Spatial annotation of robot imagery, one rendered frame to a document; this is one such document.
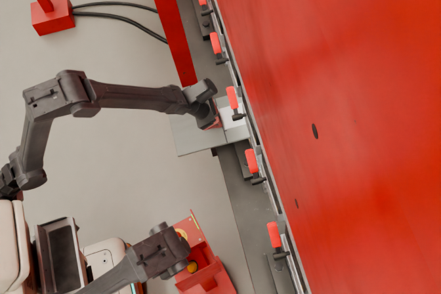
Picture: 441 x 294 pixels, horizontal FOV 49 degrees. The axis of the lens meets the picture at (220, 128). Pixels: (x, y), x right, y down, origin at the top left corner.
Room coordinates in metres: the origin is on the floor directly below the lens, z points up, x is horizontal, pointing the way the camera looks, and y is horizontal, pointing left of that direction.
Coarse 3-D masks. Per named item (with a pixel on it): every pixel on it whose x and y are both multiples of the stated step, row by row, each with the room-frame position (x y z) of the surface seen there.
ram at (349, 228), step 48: (240, 0) 0.60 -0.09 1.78; (288, 0) 0.34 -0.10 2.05; (240, 48) 0.66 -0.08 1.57; (288, 48) 0.33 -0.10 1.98; (288, 96) 0.33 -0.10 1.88; (336, 96) 0.20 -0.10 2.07; (288, 144) 0.32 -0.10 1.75; (336, 144) 0.18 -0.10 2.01; (288, 192) 0.31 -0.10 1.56; (336, 192) 0.16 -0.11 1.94; (384, 192) 0.11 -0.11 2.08; (336, 240) 0.13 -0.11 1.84; (384, 240) 0.08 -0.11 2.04; (336, 288) 0.10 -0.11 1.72; (384, 288) 0.05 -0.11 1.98; (432, 288) 0.03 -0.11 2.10
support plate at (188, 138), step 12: (180, 120) 0.84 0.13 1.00; (192, 120) 0.83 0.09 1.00; (180, 132) 0.80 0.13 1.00; (192, 132) 0.79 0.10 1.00; (204, 132) 0.78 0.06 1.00; (216, 132) 0.77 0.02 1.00; (228, 132) 0.76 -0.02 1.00; (240, 132) 0.75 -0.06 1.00; (180, 144) 0.75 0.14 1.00; (192, 144) 0.74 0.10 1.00; (204, 144) 0.73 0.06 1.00; (216, 144) 0.72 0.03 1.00; (180, 156) 0.71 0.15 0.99
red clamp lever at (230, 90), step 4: (228, 88) 0.72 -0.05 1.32; (232, 88) 0.72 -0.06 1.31; (228, 92) 0.71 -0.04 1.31; (232, 92) 0.71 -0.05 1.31; (228, 96) 0.71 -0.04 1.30; (232, 96) 0.70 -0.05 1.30; (232, 100) 0.69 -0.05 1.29; (236, 100) 0.69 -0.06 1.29; (232, 104) 0.69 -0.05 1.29; (236, 104) 0.68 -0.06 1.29; (232, 108) 0.68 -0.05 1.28; (236, 108) 0.68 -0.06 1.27; (236, 112) 0.67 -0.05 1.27; (232, 116) 0.66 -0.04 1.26; (236, 116) 0.66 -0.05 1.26; (240, 116) 0.66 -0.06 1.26; (244, 116) 0.66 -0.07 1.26; (232, 120) 0.66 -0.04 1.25; (236, 120) 0.65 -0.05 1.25
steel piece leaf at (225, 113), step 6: (222, 108) 0.85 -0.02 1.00; (228, 108) 0.84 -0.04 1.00; (240, 108) 0.83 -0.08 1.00; (222, 114) 0.83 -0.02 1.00; (228, 114) 0.82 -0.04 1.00; (222, 120) 0.80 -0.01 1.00; (228, 120) 0.80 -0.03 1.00; (240, 120) 0.79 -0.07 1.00; (222, 126) 0.78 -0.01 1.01; (228, 126) 0.78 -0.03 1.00; (234, 126) 0.77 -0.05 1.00
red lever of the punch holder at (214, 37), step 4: (212, 36) 0.92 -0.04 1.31; (216, 36) 0.91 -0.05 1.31; (212, 40) 0.91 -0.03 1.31; (216, 40) 0.91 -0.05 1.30; (212, 44) 0.90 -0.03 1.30; (216, 44) 0.90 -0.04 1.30; (216, 48) 0.89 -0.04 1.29; (220, 48) 0.89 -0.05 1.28; (216, 52) 0.88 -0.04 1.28; (220, 52) 0.88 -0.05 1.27; (220, 56) 0.87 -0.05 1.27; (216, 60) 0.86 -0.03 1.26; (220, 60) 0.86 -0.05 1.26; (224, 60) 0.86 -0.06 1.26; (228, 60) 0.86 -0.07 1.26; (216, 64) 0.85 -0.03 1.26
